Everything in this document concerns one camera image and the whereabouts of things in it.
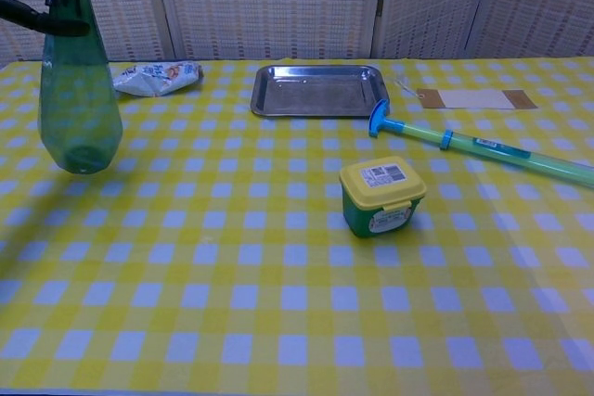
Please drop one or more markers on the green spray bottle black nozzle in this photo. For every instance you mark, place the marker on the green spray bottle black nozzle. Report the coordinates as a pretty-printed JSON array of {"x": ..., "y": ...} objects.
[{"x": 76, "y": 104}]

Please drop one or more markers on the white snack bag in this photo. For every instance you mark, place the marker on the white snack bag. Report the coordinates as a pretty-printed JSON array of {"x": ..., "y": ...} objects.
[{"x": 158, "y": 79}]

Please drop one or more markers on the woven folding screen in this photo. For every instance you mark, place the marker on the woven folding screen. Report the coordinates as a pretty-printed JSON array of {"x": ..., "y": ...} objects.
[{"x": 297, "y": 2}]

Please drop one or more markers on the stainless steel tray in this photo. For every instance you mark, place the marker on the stainless steel tray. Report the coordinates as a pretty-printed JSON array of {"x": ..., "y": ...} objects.
[{"x": 319, "y": 90}]

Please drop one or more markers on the clear plastic wrapper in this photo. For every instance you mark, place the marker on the clear plastic wrapper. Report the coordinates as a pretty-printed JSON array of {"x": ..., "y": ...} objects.
[{"x": 404, "y": 85}]

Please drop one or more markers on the yellow white checkered tablecloth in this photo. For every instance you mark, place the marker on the yellow white checkered tablecloth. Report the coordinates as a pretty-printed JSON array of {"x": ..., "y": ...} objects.
[{"x": 297, "y": 275}]

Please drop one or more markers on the green box yellow lid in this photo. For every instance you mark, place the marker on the green box yellow lid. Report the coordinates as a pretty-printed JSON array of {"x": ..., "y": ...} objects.
[{"x": 382, "y": 196}]

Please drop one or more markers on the beige card brown ends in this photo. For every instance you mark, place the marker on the beige card brown ends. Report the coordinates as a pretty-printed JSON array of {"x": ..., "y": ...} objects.
[{"x": 476, "y": 99}]

